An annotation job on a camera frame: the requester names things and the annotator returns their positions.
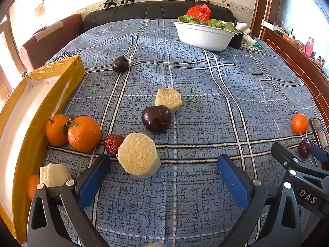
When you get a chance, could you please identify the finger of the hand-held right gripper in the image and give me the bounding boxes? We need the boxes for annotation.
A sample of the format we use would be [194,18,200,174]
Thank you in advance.
[271,142,329,186]
[309,140,329,171]

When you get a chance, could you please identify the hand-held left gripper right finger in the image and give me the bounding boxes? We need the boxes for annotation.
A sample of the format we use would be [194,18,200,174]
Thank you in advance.
[217,154,302,247]

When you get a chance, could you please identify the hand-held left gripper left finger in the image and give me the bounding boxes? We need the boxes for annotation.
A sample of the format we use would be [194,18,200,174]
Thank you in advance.
[27,154,111,247]

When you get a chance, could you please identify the small dark purple plum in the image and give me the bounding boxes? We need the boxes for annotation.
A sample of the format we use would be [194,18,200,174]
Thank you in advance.
[112,56,128,73]
[298,139,311,158]

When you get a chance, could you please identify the red jujube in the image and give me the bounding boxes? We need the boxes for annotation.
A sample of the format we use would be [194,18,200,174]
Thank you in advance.
[103,134,125,156]

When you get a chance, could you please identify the yellow cardboard box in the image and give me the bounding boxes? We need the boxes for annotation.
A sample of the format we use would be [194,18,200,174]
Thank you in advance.
[0,55,85,242]

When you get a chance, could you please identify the black smartphone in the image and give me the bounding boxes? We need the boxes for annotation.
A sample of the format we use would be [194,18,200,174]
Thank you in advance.
[308,118,329,150]

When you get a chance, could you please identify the pale hexagonal foam piece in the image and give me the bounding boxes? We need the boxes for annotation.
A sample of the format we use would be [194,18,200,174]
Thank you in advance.
[118,132,161,178]
[155,87,182,114]
[40,163,72,188]

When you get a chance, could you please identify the orange mandarin with stem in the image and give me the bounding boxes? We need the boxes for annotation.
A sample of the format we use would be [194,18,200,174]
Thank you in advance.
[67,116,101,152]
[46,114,71,146]

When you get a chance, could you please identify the blue plaid blanket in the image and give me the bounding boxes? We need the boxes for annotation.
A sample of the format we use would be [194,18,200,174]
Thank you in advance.
[42,18,329,247]

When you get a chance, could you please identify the large dark purple plum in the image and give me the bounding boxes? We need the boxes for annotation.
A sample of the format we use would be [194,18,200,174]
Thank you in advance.
[141,105,172,134]

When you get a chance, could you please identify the wooden brick-pattern cabinet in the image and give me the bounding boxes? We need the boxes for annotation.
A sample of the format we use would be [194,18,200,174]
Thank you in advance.
[259,21,329,124]

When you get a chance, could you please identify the pink bottle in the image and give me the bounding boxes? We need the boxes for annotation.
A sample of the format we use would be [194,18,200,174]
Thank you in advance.
[303,37,314,57]

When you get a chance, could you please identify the black box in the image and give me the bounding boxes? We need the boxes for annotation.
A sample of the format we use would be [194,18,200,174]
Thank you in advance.
[227,29,244,49]

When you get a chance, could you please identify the white gloves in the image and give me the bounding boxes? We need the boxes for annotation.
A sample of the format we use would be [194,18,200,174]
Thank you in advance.
[235,22,251,35]

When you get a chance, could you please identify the brown upholstered chair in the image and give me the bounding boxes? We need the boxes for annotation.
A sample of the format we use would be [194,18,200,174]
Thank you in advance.
[20,14,83,72]

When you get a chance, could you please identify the white bowl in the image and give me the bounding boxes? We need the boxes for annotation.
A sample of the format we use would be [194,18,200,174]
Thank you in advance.
[172,21,238,51]

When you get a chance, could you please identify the green lettuce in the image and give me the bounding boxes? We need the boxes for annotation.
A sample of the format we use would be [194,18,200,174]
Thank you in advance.
[178,15,235,33]

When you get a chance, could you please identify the red plastic bag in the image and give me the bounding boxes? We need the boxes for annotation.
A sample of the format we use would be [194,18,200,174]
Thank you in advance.
[185,4,212,22]

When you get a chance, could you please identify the black leather sofa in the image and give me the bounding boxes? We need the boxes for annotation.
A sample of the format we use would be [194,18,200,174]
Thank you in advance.
[82,0,235,31]

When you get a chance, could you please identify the wooden frame window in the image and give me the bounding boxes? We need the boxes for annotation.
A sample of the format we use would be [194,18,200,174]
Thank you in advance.
[0,15,21,108]

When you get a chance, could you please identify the wooden door frame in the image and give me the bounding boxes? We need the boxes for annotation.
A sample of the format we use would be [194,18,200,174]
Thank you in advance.
[250,0,282,39]

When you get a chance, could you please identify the small wall plaque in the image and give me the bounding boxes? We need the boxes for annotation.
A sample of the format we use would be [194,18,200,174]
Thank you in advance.
[34,2,45,18]

